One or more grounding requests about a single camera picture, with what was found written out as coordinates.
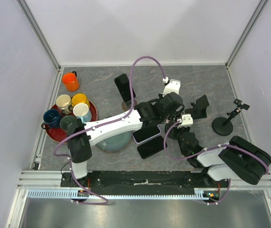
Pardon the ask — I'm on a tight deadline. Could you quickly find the lavender case phone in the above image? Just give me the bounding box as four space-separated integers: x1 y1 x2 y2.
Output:
132 126 161 144

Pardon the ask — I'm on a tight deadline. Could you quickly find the black phone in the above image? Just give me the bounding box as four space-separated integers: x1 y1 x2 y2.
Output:
137 136 167 159
114 74 131 102

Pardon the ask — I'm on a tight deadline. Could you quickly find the black round phone stand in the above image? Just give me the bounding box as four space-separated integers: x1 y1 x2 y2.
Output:
165 121 182 140

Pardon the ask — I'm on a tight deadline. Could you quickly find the black weighted phone stand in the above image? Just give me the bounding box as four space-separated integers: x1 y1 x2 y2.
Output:
212 99 250 136

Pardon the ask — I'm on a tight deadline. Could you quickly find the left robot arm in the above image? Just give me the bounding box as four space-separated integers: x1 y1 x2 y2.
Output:
66 92 185 180

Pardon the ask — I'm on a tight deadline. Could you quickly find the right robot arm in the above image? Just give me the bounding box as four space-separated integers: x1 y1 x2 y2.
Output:
176 128 271 185

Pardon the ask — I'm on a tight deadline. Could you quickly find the black phone on wooden stand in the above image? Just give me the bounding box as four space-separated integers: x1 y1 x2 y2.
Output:
114 74 131 102

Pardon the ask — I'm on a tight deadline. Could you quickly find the black folding phone stand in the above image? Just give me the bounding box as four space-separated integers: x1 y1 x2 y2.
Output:
184 95 209 120

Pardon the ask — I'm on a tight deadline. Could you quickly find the teal ceramic plate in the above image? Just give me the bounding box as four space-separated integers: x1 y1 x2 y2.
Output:
96 131 132 153

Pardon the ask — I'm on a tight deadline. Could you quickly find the light blue mug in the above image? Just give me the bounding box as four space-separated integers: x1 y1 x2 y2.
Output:
73 103 92 123

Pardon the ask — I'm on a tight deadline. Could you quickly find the yellow mug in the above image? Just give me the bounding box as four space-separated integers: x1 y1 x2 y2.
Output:
72 93 90 107

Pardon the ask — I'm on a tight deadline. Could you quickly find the dark green mug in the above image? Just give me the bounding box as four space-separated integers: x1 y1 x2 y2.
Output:
60 115 77 132

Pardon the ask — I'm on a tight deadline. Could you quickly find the orange mug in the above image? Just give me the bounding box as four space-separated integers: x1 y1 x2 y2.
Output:
62 71 80 92

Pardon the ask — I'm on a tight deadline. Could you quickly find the cream mug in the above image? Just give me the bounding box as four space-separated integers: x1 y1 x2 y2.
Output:
56 95 73 115

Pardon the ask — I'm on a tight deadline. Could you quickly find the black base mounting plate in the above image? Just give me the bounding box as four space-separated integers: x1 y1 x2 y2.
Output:
60 170 221 197

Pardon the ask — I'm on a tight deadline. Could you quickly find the red round tray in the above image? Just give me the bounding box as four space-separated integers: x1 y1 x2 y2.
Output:
42 100 98 143

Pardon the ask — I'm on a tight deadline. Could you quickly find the dark blue mug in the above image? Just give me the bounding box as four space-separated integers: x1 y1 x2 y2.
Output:
41 109 63 130

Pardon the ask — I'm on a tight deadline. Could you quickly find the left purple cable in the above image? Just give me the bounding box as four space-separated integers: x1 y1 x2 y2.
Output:
54 56 169 157

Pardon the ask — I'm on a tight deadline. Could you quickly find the purple cable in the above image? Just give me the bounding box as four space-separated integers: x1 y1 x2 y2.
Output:
54 56 169 157
163 120 269 175

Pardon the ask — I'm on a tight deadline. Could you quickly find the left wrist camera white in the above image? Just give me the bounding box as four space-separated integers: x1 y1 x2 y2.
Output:
162 77 181 96

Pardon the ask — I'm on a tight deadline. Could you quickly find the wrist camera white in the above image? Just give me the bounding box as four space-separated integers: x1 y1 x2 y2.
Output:
162 77 181 96
177 114 193 128

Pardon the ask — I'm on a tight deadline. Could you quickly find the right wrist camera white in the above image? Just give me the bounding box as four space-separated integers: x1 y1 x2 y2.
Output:
177 114 193 128

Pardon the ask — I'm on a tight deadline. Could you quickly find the grey cable duct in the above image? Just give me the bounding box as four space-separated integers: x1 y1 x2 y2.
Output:
28 189 209 200

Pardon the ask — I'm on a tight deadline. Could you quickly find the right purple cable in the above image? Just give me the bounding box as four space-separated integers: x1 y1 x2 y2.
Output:
163 120 269 175

